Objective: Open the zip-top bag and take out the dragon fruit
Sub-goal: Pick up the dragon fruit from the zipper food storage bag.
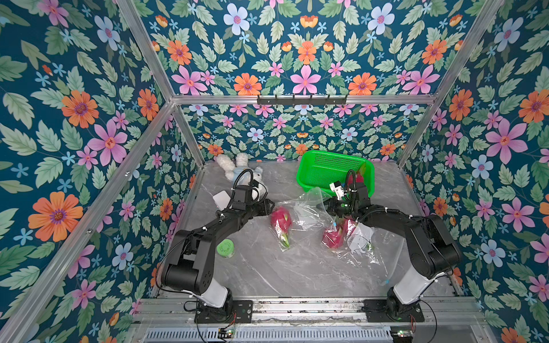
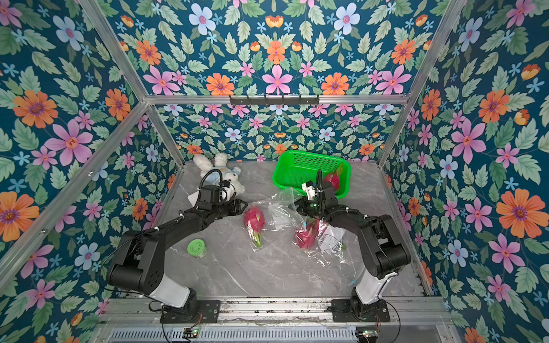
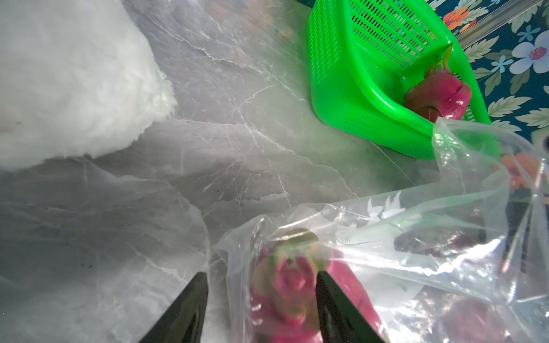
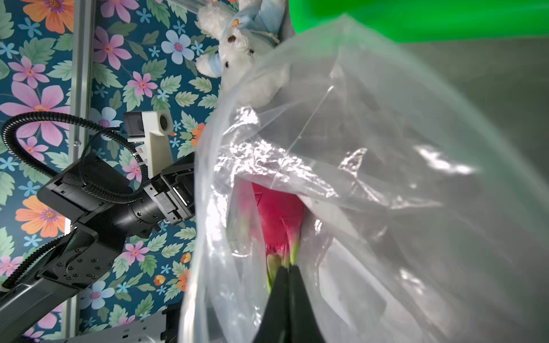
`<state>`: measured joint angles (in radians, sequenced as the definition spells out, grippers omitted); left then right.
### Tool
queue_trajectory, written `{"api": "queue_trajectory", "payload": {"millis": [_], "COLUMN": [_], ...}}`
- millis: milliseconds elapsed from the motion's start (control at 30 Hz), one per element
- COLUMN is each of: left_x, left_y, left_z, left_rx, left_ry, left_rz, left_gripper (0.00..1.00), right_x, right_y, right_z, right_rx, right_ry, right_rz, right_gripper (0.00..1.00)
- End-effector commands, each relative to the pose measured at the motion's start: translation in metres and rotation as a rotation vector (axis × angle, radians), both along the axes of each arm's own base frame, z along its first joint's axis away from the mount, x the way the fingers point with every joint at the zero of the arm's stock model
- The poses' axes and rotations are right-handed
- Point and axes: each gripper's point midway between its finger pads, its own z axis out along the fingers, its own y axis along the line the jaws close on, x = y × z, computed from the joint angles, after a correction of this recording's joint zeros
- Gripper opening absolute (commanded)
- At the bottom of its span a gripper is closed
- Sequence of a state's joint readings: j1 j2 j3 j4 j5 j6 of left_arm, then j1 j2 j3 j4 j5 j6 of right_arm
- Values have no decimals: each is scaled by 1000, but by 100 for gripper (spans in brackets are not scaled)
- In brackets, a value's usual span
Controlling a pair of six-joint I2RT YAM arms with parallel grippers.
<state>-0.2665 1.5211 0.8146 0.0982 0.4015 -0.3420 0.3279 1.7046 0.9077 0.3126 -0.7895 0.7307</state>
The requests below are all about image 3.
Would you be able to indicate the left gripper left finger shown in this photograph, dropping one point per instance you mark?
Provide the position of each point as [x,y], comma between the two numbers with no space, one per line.
[183,321]

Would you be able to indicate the clear zip-top bag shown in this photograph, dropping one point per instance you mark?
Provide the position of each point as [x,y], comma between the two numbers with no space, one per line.
[462,259]

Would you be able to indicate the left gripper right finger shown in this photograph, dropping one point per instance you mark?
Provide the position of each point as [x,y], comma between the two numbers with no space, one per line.
[339,319]

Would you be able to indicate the pink dragon fruit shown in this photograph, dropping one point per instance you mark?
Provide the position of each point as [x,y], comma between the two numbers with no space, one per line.
[283,283]
[441,94]

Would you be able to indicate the green plastic basket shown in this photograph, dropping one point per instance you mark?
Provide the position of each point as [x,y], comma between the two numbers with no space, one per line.
[365,56]

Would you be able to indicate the white plush bear toy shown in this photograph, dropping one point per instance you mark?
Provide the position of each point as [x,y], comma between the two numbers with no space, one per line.
[78,78]

